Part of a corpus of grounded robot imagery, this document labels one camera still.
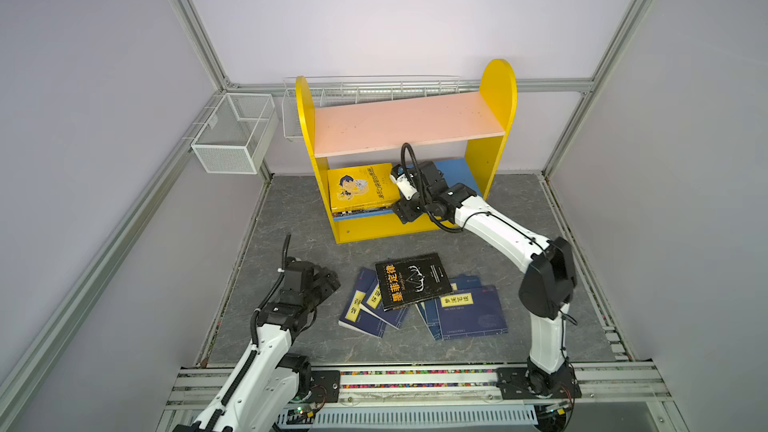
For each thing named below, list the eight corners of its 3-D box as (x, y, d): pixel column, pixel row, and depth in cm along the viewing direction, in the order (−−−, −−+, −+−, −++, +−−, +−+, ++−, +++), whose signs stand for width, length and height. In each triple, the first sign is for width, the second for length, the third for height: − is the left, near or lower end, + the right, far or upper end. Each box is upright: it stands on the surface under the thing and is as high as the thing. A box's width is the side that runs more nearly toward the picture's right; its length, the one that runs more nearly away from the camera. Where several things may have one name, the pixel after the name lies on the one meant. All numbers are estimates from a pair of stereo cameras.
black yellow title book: (383, 313, 87) (382, 308, 84) (375, 268, 96) (374, 262, 93) (451, 298, 90) (453, 293, 87) (437, 256, 99) (438, 249, 96)
